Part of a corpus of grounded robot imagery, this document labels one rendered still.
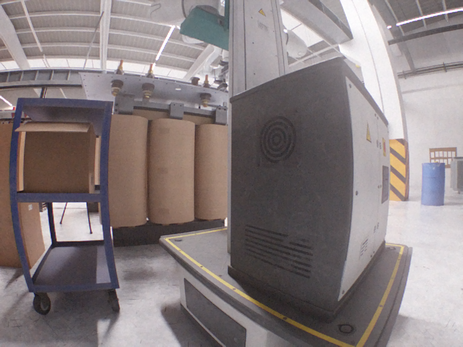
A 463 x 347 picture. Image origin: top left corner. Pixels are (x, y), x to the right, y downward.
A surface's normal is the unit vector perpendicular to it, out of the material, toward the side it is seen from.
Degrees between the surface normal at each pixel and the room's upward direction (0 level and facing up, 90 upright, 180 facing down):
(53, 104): 90
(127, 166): 90
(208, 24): 180
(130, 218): 90
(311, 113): 90
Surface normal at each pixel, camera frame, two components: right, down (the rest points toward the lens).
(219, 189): 0.54, 0.00
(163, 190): 0.22, 0.00
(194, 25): 0.00, 1.00
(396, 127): -0.84, -0.01
